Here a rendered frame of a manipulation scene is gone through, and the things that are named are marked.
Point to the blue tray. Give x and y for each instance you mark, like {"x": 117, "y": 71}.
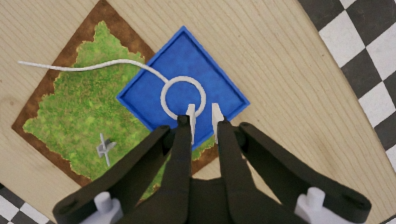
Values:
{"x": 182, "y": 55}

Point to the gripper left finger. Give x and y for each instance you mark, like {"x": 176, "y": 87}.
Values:
{"x": 109, "y": 197}

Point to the green grass mat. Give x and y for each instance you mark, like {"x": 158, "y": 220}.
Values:
{"x": 68, "y": 110}

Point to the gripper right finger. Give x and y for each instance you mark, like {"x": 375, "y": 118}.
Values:
{"x": 311, "y": 195}

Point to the light grey ring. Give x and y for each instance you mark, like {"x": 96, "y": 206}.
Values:
{"x": 188, "y": 79}

